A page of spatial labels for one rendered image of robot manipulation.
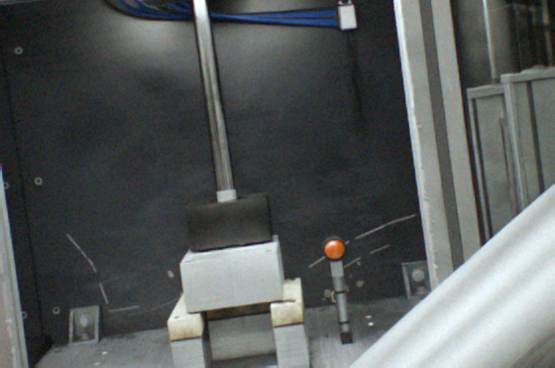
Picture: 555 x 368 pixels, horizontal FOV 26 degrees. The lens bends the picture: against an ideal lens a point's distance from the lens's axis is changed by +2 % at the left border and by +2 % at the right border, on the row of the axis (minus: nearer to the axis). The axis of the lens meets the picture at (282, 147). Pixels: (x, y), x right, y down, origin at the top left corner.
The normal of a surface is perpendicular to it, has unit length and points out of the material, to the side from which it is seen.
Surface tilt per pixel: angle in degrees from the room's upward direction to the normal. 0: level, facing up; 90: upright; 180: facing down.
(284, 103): 90
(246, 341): 90
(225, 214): 90
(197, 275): 90
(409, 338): 42
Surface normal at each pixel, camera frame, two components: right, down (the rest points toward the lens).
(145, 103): -0.01, 0.05
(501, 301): -0.52, -0.50
